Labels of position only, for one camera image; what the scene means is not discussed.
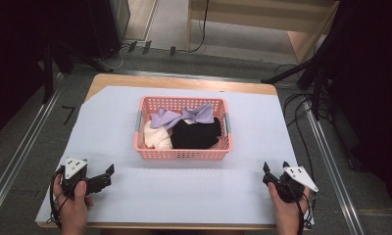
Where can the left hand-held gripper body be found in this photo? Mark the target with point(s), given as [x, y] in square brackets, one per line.
[73, 169]

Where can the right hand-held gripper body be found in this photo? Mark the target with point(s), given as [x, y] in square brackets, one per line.
[293, 182]

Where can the person's right hand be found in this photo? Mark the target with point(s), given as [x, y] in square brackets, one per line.
[288, 217]

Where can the person's left hand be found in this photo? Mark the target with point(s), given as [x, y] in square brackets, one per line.
[72, 215]

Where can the white table mat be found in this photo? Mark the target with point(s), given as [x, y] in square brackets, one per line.
[119, 137]

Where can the black floor tape mark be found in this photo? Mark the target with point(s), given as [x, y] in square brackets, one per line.
[68, 114]

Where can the white cloth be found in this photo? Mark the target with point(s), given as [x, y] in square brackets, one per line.
[155, 138]

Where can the pink plastic basket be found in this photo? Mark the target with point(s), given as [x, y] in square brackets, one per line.
[181, 153]

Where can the purple cloth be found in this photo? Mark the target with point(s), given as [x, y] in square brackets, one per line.
[171, 118]

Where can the black cloth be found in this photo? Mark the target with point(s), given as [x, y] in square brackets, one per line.
[194, 134]

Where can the black tripod stand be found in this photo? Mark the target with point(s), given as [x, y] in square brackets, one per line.
[53, 65]
[310, 70]

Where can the wooden table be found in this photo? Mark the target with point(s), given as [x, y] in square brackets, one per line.
[171, 81]

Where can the dark cabinet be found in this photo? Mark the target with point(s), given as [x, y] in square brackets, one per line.
[109, 23]

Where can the light wooden shelf unit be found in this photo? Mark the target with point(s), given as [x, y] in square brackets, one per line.
[249, 18]

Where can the metal floor rail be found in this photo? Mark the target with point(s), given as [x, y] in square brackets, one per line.
[21, 156]
[331, 169]

